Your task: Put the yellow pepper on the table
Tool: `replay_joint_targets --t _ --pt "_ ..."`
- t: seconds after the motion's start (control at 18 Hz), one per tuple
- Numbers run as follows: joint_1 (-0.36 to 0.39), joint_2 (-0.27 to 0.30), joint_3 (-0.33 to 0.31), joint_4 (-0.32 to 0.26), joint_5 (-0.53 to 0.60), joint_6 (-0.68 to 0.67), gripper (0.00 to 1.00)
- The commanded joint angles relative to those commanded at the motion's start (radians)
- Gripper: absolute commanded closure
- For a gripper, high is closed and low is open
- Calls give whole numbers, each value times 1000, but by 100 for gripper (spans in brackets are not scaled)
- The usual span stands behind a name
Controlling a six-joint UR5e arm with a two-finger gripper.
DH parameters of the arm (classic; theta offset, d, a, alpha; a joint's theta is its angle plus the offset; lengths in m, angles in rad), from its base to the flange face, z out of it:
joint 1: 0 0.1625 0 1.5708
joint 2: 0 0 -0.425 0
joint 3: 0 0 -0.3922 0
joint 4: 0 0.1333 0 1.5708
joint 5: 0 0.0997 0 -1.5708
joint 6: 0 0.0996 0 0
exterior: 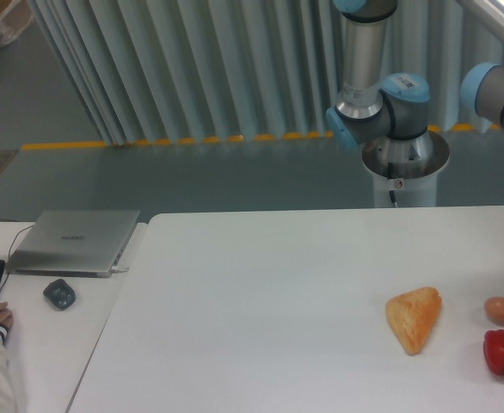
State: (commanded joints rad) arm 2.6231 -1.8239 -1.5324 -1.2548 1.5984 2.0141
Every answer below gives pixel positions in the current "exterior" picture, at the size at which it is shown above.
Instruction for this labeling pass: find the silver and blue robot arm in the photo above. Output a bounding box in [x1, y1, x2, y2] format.
[326, 1, 504, 207]

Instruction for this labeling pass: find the silver laptop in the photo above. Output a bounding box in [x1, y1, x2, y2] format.
[6, 210, 139, 278]

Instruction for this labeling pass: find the thin black laptop cable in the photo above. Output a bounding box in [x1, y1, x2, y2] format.
[0, 218, 36, 298]

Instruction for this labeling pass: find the triangular orange bread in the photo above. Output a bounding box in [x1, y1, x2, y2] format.
[385, 287, 442, 355]

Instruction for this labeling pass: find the white usb cable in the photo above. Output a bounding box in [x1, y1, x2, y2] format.
[110, 223, 146, 274]

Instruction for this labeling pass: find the cardboard box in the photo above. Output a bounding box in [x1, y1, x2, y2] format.
[0, 0, 34, 48]

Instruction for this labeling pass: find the black computer mouse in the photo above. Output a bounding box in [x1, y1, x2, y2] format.
[43, 279, 76, 311]

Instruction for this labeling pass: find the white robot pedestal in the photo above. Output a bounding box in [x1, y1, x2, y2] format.
[362, 131, 450, 208]

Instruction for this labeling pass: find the red bell pepper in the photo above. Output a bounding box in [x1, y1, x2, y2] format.
[483, 330, 504, 377]

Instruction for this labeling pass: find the brown egg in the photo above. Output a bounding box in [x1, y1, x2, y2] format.
[484, 297, 504, 324]

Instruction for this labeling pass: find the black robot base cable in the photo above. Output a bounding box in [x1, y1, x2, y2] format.
[385, 161, 398, 209]

